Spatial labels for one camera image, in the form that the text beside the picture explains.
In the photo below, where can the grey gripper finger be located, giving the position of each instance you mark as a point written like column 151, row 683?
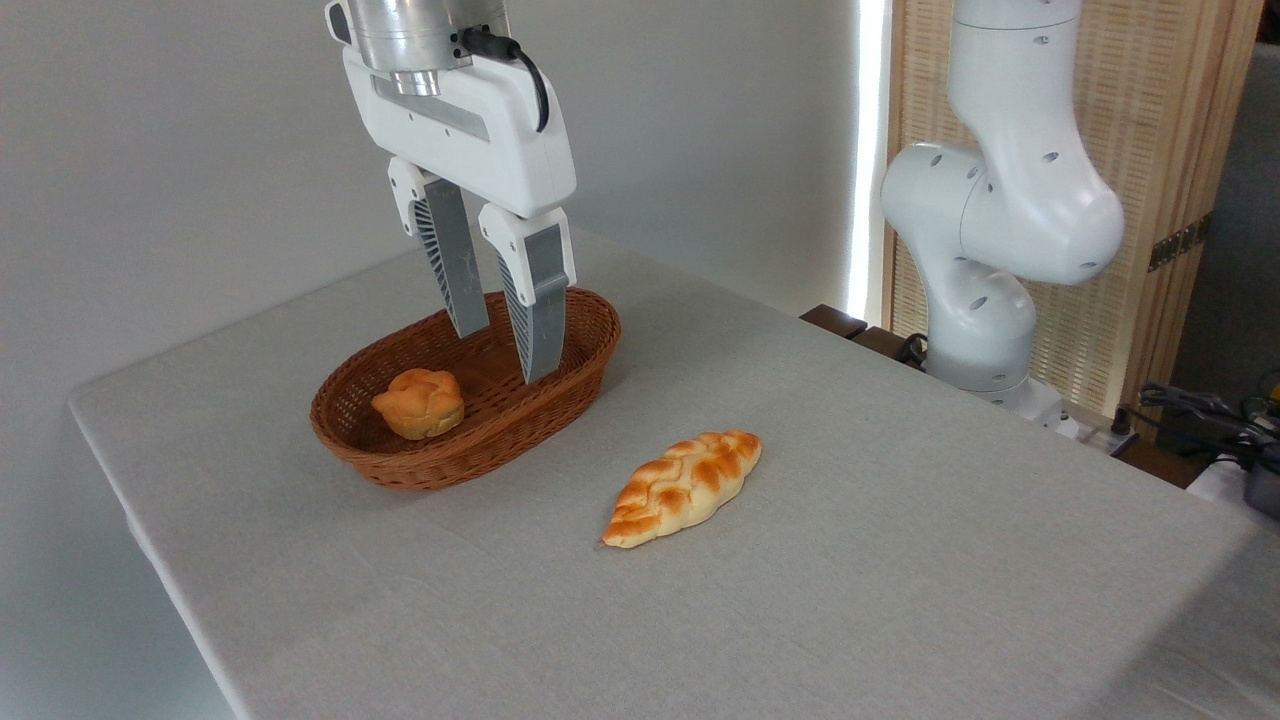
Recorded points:
column 540, row 320
column 452, row 270

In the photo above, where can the dark brown wooden furniture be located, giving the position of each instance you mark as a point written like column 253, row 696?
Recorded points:
column 835, row 320

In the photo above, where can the round golden bread bun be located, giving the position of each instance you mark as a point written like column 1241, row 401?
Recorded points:
column 420, row 405

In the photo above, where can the black screen hinge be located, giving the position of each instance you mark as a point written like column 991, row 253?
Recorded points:
column 1180, row 243

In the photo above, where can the braided golden bread loaf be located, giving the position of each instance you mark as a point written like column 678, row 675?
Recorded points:
column 680, row 490

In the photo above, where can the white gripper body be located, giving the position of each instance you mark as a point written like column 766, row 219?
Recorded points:
column 470, row 140

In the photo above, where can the brown oval wicker basket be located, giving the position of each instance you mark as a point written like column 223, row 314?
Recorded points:
column 500, row 440

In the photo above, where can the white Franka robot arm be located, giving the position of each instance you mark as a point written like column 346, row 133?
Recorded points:
column 1000, row 220

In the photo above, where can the grey tablecloth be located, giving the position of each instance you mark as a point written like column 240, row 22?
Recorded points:
column 800, row 600

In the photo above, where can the bamboo folding screen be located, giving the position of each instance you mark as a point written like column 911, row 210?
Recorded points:
column 1150, row 100

